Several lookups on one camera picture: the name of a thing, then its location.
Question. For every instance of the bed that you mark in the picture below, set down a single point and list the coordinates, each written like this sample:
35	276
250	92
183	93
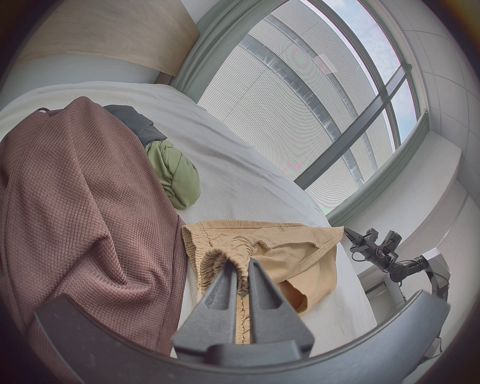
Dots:
243	180

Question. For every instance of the mustard yellow shorts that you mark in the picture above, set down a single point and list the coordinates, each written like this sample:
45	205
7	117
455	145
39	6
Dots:
285	255

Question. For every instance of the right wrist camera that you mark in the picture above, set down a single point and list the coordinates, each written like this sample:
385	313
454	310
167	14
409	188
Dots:
372	234

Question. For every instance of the brown garment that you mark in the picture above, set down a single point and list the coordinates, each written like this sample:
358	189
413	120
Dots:
75	206

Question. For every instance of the green garment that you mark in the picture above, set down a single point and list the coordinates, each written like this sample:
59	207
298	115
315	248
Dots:
176	180

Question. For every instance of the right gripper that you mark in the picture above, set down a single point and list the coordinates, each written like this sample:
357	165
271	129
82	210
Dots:
363	250

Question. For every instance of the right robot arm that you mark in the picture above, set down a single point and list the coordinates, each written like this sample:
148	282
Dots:
435	262

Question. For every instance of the black garment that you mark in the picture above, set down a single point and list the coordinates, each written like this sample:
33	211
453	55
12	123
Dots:
135	120

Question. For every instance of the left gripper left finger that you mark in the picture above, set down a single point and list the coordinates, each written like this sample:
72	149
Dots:
213	322

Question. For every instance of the grey-green curtain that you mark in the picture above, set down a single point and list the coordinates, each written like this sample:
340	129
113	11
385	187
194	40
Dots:
210	41

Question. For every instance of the window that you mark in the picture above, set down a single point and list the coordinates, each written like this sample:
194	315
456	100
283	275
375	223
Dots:
300	93

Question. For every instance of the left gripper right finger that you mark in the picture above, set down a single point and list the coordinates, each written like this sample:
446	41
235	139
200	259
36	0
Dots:
273	322

